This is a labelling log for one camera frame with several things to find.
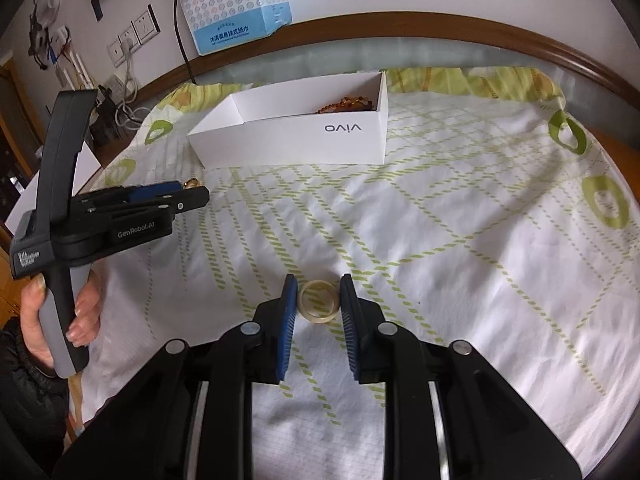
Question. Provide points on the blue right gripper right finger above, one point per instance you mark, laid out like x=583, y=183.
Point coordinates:
x=353, y=325

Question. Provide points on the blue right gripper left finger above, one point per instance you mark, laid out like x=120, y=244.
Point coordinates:
x=286, y=315

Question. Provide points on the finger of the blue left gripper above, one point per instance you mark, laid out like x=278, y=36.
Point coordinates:
x=169, y=200
x=152, y=191

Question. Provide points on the person's left hand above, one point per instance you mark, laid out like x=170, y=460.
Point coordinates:
x=83, y=330

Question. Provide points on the white power strip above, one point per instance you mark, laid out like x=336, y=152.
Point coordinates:
x=115, y=89

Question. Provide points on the white green patterned bedsheet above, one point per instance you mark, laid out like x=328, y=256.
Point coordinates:
x=496, y=218

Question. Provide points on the white vivo cardboard box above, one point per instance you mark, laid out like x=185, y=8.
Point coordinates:
x=331, y=120

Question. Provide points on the blue white tissue pack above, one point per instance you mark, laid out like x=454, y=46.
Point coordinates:
x=216, y=25

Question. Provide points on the white wall socket panel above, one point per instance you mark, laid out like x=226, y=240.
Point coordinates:
x=137, y=33

